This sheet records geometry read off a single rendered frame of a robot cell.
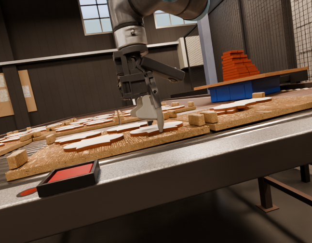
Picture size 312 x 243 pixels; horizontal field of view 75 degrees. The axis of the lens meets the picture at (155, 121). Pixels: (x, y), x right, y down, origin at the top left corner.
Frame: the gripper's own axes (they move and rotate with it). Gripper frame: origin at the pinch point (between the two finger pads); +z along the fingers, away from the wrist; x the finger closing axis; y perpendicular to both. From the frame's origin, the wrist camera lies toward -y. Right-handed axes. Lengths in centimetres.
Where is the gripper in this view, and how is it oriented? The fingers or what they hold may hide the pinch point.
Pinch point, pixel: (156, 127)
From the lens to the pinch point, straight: 52.6
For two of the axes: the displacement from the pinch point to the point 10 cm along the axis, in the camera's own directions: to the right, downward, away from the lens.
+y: -9.5, 2.1, -2.3
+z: 1.9, 9.7, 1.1
